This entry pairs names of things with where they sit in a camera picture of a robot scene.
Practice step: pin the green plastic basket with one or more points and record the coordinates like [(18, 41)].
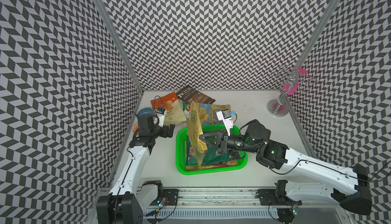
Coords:
[(181, 137)]

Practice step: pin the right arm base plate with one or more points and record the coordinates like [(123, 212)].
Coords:
[(269, 196)]

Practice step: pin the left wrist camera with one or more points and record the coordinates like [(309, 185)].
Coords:
[(161, 114)]

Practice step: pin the silver pink mug tree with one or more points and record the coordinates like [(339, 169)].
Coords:
[(278, 107)]

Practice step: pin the aluminium front rail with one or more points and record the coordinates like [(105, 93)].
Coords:
[(213, 202)]

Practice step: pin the yellow blue chips bag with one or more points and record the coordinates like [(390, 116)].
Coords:
[(207, 112)]

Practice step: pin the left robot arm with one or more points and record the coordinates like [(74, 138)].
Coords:
[(127, 202)]

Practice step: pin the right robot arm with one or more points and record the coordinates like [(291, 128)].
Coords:
[(347, 186)]

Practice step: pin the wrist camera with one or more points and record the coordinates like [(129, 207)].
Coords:
[(226, 117), (161, 114)]

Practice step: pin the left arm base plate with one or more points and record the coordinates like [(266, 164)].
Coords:
[(169, 197)]

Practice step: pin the blue bowl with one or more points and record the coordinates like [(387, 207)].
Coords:
[(145, 111)]

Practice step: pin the orange white chips bag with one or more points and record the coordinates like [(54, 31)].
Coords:
[(174, 110)]

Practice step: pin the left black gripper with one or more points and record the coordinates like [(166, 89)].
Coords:
[(164, 133)]

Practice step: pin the green Real chips bag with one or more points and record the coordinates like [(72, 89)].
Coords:
[(211, 156)]

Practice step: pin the yellow green chips bag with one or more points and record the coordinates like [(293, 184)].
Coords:
[(194, 132)]

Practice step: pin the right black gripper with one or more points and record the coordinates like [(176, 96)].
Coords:
[(222, 147)]

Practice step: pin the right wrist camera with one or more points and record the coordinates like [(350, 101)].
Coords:
[(226, 117)]

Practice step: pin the brown kettle chips bag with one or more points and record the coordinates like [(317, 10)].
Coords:
[(189, 94)]

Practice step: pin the golden chips bag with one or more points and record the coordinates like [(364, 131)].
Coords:
[(231, 163)]

